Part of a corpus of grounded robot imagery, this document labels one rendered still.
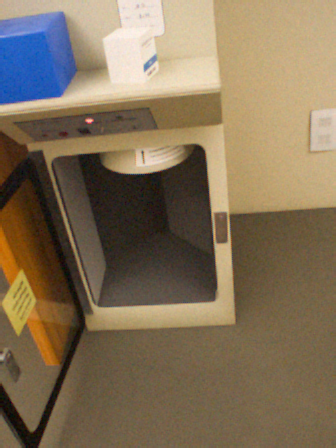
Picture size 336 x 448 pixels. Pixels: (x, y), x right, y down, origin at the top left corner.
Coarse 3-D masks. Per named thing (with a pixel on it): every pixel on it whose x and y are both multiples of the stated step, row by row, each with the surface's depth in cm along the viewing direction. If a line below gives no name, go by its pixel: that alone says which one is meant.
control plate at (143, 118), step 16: (112, 112) 64; (128, 112) 65; (144, 112) 65; (32, 128) 68; (48, 128) 69; (64, 128) 69; (96, 128) 70; (112, 128) 70; (128, 128) 71; (144, 128) 71
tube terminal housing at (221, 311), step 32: (0, 0) 65; (32, 0) 64; (64, 0) 64; (96, 0) 64; (192, 0) 64; (96, 32) 67; (192, 32) 66; (96, 64) 70; (192, 128) 75; (224, 160) 78; (224, 192) 82; (224, 256) 90; (224, 288) 95; (96, 320) 103; (128, 320) 102; (160, 320) 102; (192, 320) 101; (224, 320) 101
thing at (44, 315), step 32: (32, 192) 78; (0, 224) 69; (32, 224) 78; (0, 256) 69; (32, 256) 78; (0, 288) 69; (32, 288) 78; (64, 288) 90; (0, 320) 69; (32, 320) 78; (64, 320) 90; (32, 352) 78; (64, 352) 90; (32, 384) 78; (32, 416) 77
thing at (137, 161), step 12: (180, 144) 83; (192, 144) 87; (108, 156) 84; (120, 156) 82; (132, 156) 81; (144, 156) 81; (156, 156) 81; (168, 156) 82; (180, 156) 83; (108, 168) 85; (120, 168) 83; (132, 168) 82; (144, 168) 82; (156, 168) 82
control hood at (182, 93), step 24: (96, 72) 68; (168, 72) 64; (192, 72) 63; (216, 72) 62; (72, 96) 62; (96, 96) 61; (120, 96) 60; (144, 96) 60; (168, 96) 60; (192, 96) 61; (216, 96) 61; (0, 120) 65; (24, 120) 65; (168, 120) 69; (192, 120) 69; (216, 120) 70
